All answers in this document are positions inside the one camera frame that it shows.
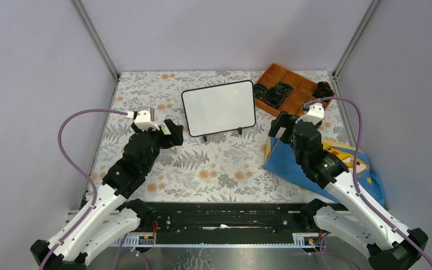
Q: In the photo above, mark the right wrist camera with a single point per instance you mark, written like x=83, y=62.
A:
x=314, y=115

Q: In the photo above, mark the black rings middle compartment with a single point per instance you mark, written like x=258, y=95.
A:
x=277, y=95

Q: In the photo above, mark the orange wooden compartment tray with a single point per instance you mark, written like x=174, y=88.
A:
x=279, y=89

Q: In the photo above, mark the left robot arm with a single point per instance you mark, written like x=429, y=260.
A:
x=110, y=214

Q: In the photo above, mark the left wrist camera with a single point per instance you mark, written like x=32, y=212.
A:
x=144, y=119

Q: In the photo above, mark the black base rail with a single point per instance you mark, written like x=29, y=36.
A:
x=225, y=223

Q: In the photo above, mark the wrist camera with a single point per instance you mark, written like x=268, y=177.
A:
x=144, y=119
x=314, y=115

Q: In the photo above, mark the black rings right compartment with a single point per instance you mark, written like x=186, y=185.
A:
x=323, y=90

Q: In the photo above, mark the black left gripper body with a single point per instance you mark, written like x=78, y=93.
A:
x=158, y=140

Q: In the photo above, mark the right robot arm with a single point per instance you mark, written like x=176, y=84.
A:
x=386, y=242

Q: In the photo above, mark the blue Pikachu cloth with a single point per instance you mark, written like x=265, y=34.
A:
x=280, y=160

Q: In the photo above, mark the black rings left compartment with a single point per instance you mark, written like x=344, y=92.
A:
x=260, y=91

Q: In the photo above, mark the green marker cap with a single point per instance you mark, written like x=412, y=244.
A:
x=165, y=130

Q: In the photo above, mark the white whiteboard black frame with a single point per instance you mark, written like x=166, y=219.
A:
x=219, y=108

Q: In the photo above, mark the floral tablecloth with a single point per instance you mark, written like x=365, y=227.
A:
x=224, y=167

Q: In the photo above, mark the black rings compartment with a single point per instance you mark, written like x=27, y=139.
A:
x=277, y=95
x=323, y=90
x=260, y=91

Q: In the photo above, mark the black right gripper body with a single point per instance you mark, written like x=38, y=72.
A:
x=300, y=157

